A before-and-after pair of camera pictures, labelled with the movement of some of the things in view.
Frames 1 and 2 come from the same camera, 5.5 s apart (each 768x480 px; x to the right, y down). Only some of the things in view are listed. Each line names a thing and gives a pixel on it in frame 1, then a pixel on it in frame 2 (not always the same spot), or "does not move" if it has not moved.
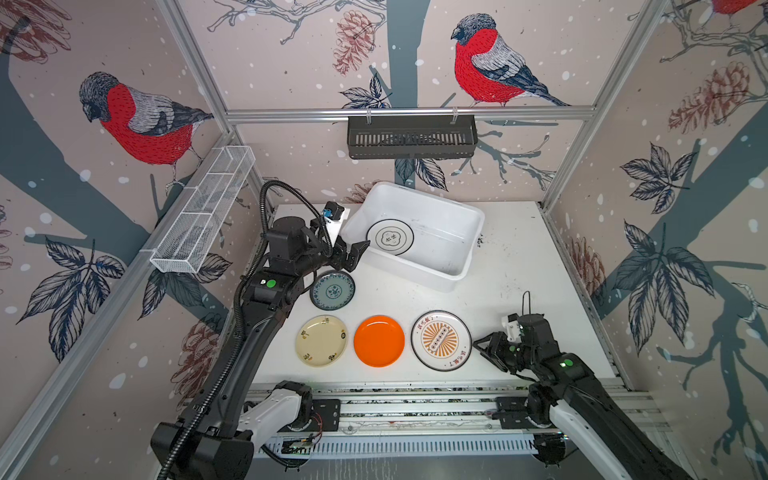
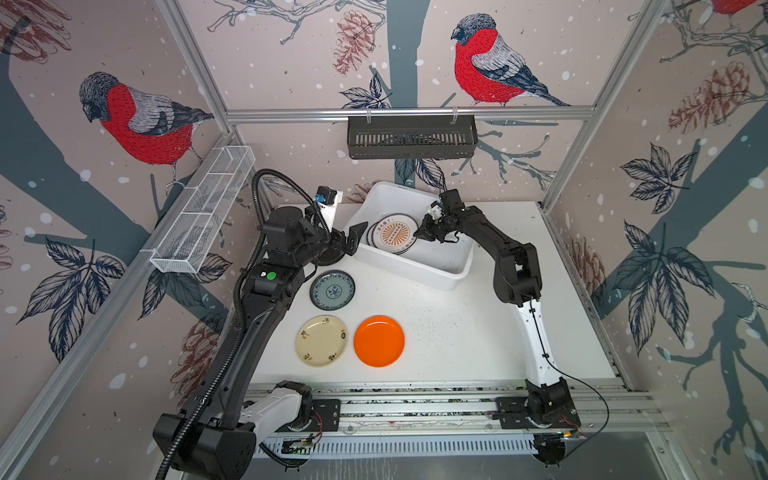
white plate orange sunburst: (441, 340) → (393, 233)
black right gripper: (491, 348) → (426, 229)
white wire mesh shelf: (225, 172) does not move
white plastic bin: (413, 238) does not move
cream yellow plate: (321, 340) does not move
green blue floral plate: (332, 290) does not move
